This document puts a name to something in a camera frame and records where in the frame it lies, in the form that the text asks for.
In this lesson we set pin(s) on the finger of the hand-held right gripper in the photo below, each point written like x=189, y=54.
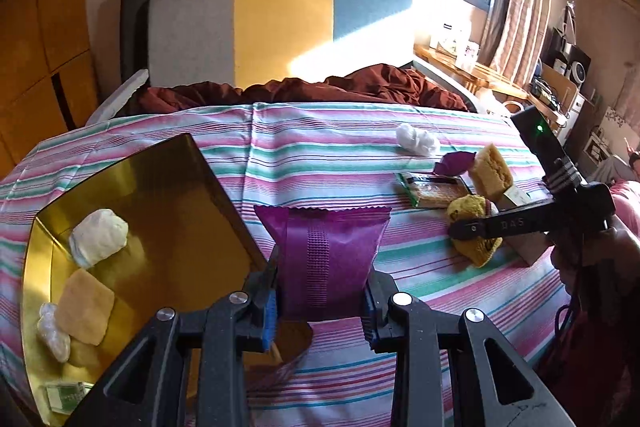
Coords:
x=510, y=223

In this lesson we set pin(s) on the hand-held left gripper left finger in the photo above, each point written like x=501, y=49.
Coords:
x=270, y=317

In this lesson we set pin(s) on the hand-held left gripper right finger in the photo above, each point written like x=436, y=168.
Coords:
x=369, y=312

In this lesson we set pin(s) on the beige printed carton box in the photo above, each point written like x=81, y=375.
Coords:
x=517, y=196

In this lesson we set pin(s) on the yellow sponge block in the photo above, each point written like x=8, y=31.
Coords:
x=85, y=307
x=492, y=174

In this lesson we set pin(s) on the purple snack packet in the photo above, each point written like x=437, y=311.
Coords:
x=452, y=163
x=325, y=252

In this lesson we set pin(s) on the white tissue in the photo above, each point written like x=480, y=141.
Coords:
x=52, y=337
x=417, y=139

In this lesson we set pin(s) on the gold metal tin box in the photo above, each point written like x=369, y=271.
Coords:
x=165, y=207

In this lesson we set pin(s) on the cream towel roll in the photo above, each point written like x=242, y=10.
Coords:
x=97, y=237

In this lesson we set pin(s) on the small green white box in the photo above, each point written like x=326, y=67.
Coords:
x=65, y=396

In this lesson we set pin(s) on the person's right hand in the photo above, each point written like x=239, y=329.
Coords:
x=595, y=262

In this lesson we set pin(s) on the brown cardboard box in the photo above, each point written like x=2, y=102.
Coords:
x=557, y=82

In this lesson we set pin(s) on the green biscuit packet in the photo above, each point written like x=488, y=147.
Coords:
x=435, y=193

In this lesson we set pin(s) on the black stereo speaker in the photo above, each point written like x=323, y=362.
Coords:
x=575, y=67

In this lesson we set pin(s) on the wooden side table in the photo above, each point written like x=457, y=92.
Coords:
x=480, y=74

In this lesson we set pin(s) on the pink cloth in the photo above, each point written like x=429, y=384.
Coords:
x=627, y=202

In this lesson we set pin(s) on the white printed box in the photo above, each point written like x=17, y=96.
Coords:
x=452, y=34

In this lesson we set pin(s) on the person's dark clothing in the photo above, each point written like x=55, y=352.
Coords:
x=590, y=367

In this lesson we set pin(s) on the striped pink green blanket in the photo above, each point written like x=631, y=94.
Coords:
x=325, y=147

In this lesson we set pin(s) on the dark red blanket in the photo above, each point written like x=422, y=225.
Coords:
x=375, y=84

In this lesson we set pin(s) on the grey yellow blue headboard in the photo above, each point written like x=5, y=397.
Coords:
x=280, y=27

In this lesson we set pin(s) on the wooden wardrobe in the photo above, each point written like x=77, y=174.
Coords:
x=50, y=7

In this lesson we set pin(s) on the grey padded bed rail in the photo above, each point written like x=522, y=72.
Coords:
x=450, y=79
x=120, y=94

